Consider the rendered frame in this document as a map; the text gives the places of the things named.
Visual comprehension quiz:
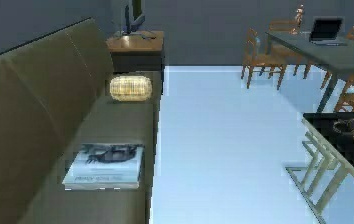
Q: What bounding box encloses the cream checked cushion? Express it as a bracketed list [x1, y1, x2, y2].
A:
[109, 75, 153, 102]

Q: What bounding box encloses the brown wooden side table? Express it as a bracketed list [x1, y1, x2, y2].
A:
[105, 30, 166, 96]

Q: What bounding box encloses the pale blue book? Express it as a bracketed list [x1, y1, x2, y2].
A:
[61, 143, 145, 191]

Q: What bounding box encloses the olive green sofa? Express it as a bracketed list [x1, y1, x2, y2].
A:
[0, 17, 165, 224]

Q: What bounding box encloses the bronze statuette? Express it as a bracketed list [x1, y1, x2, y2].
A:
[290, 4, 305, 36]

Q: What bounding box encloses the black glass coffee table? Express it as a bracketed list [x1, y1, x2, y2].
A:
[284, 112, 354, 224]

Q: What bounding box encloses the dark grey dining table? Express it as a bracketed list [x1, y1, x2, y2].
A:
[265, 30, 354, 114]

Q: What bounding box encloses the black laptop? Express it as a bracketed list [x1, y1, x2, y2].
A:
[308, 16, 349, 47]

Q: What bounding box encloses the gold key ring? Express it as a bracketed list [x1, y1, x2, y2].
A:
[332, 118, 354, 142]

